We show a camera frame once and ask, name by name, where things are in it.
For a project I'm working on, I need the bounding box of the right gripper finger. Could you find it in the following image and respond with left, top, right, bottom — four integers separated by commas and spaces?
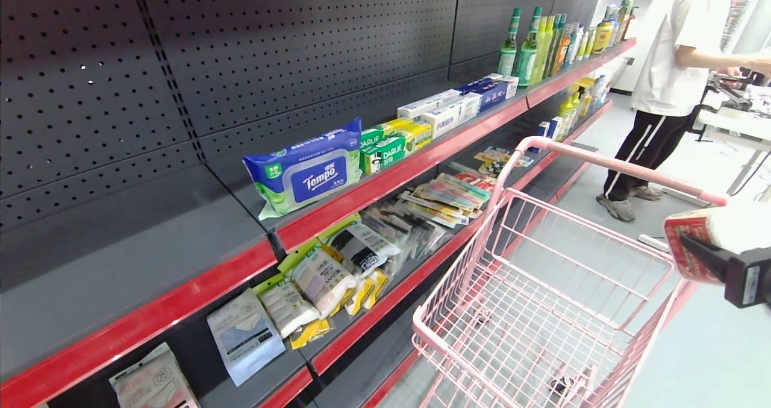
679, 234, 732, 284

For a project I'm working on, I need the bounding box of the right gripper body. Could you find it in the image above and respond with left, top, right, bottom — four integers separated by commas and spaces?
723, 248, 771, 310

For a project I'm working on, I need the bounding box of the red and white pack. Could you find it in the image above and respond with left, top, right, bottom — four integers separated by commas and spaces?
664, 202, 771, 286

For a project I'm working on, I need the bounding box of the pink shopping cart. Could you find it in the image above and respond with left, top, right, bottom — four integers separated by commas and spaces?
412, 136, 730, 408

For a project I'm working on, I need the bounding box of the black shop shelf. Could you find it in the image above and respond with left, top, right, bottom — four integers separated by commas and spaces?
0, 0, 638, 408

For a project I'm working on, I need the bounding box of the white table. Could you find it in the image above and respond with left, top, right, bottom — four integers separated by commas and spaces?
691, 71, 771, 199

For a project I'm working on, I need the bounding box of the yellow spray bottle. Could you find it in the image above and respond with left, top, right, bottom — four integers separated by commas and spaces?
557, 77, 597, 142

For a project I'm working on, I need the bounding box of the blue small box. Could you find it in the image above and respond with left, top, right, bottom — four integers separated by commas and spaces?
528, 121, 551, 154

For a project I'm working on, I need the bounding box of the person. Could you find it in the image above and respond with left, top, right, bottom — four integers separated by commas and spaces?
596, 0, 771, 223

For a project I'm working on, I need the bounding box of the colourful card pack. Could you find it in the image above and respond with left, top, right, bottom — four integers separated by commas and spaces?
473, 146, 535, 177

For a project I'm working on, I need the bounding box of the yellow plastic bottle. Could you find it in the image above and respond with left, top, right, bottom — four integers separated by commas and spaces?
593, 20, 614, 55

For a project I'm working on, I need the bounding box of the red toothbrush pack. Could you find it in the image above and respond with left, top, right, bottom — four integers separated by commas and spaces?
448, 161, 499, 193

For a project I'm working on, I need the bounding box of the white plastic bottle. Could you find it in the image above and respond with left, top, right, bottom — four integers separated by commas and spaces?
575, 26, 597, 63

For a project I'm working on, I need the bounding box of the orange and white box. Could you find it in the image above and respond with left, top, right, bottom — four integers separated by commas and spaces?
561, 22, 581, 70

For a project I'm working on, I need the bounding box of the green spray bottle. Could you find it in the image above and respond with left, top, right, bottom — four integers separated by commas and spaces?
614, 0, 637, 44

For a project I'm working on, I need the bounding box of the green tall box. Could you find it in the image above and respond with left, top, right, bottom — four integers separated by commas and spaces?
545, 13, 569, 78

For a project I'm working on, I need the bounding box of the light green plastic bottle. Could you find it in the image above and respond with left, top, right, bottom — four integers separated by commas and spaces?
532, 15, 555, 85

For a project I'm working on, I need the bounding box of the dark green glass bottle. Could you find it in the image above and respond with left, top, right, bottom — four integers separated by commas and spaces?
498, 7, 522, 78
516, 6, 543, 89

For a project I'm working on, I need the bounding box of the blue toothpaste box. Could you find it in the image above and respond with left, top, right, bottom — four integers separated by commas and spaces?
457, 78, 510, 114

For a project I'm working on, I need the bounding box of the white toothpaste box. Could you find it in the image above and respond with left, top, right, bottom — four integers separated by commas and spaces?
397, 89, 464, 121
418, 93, 483, 139

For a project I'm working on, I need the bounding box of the clear comb pack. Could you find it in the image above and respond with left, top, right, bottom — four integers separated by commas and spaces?
361, 202, 452, 262

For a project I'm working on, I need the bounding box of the yellow green toothpaste box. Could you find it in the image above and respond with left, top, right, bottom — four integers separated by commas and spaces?
376, 118, 434, 153

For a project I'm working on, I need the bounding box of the yellow small pack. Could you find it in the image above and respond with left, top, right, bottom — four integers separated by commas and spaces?
289, 318, 332, 350
346, 268, 390, 316

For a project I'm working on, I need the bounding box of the black and white pack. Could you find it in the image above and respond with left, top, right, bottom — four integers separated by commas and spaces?
328, 222, 402, 277

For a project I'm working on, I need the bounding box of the white cotton pad pack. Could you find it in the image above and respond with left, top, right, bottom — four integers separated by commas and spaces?
291, 248, 358, 319
259, 281, 320, 339

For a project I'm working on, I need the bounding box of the blue wet wipes pack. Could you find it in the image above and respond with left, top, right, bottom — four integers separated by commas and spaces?
243, 117, 364, 221

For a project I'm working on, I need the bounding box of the green card pack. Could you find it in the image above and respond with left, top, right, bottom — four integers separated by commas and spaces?
252, 212, 363, 296

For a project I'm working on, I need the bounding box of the white blue tissue pack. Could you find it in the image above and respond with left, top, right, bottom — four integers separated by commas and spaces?
207, 287, 287, 388

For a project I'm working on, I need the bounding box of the white pink tissue pack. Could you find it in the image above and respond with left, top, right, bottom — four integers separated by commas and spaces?
108, 342, 200, 408

